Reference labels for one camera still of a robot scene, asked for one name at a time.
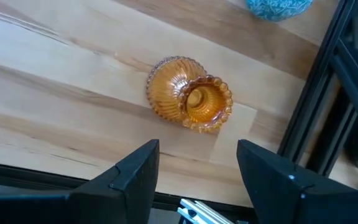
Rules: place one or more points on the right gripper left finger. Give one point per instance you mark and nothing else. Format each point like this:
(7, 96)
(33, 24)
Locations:
(89, 208)

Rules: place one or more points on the black aluminium rig frame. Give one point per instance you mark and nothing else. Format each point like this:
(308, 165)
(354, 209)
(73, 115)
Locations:
(312, 93)

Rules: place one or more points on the amber glass candlestick holder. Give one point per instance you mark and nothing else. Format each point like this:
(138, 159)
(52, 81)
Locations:
(172, 90)

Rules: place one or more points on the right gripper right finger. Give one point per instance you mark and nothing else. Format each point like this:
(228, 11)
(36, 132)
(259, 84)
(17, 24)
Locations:
(291, 202)

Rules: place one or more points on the silver aluminium extrusion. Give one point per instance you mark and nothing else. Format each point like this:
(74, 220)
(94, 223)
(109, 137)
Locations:
(197, 214)

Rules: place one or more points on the teal patterned bowl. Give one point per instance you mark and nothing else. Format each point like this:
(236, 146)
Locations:
(278, 9)

